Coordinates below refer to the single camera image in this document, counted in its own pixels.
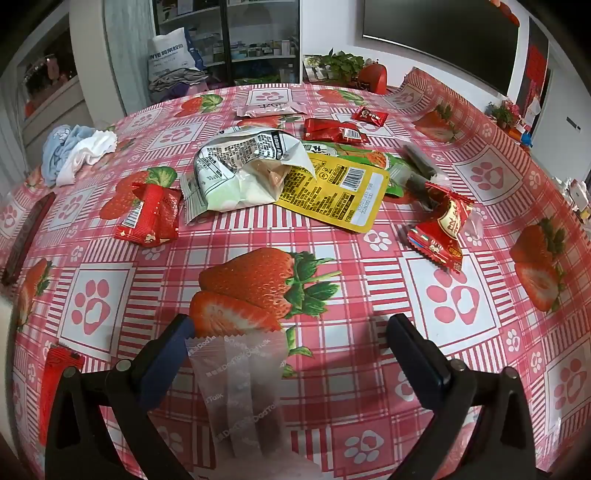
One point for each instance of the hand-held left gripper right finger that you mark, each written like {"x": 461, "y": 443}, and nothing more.
{"x": 436, "y": 371}

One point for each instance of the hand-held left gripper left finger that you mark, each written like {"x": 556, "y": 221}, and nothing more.
{"x": 161, "y": 369}

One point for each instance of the pale translucent snack stick packet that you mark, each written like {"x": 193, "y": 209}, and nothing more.
{"x": 242, "y": 392}

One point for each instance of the long red snack packet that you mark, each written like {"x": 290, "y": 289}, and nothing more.
{"x": 57, "y": 392}

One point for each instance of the strawberry print tablecloth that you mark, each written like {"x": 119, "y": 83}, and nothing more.
{"x": 351, "y": 286}

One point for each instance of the red twisted snack packet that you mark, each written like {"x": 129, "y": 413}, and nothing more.
{"x": 443, "y": 230}

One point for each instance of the red crinkled snack packet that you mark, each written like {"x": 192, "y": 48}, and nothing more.
{"x": 150, "y": 217}

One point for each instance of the small grey-green snack packet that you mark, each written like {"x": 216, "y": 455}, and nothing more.
{"x": 191, "y": 203}

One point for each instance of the dark smartphone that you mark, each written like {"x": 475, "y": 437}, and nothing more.
{"x": 25, "y": 240}

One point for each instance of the dark snack stick packet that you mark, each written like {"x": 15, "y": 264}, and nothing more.
{"x": 422, "y": 170}

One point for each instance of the yellow snack packet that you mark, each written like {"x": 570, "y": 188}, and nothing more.
{"x": 337, "y": 194}

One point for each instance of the large silver snack bag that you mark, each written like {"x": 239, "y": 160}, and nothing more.
{"x": 244, "y": 170}

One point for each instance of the green snack packet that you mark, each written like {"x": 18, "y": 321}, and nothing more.
{"x": 369, "y": 159}

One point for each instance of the white cloth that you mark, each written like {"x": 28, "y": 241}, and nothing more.
{"x": 90, "y": 152}

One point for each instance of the light blue cloth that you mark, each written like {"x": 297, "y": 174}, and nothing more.
{"x": 60, "y": 147}

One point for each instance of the flat red snack packet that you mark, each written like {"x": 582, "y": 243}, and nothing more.
{"x": 332, "y": 129}

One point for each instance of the small red candy packet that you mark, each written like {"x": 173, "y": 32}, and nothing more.
{"x": 369, "y": 115}

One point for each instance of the small flower pot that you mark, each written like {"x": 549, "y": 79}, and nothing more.
{"x": 503, "y": 114}

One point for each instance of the pink snack packet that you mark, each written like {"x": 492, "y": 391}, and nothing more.
{"x": 268, "y": 109}

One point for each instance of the pile of clothes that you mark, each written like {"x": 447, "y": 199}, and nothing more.
{"x": 178, "y": 81}

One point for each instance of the white printed sack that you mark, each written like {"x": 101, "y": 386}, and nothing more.
{"x": 173, "y": 53}

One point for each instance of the green potted plant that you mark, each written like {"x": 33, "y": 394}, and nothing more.
{"x": 344, "y": 64}

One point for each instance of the glass door cabinet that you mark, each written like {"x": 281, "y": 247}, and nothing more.
{"x": 231, "y": 37}

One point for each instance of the red wall decoration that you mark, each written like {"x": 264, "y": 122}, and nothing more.
{"x": 535, "y": 78}

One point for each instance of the photo frame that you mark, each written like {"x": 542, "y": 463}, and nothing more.
{"x": 311, "y": 68}

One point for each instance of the wall television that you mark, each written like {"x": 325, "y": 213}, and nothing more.
{"x": 438, "y": 41}

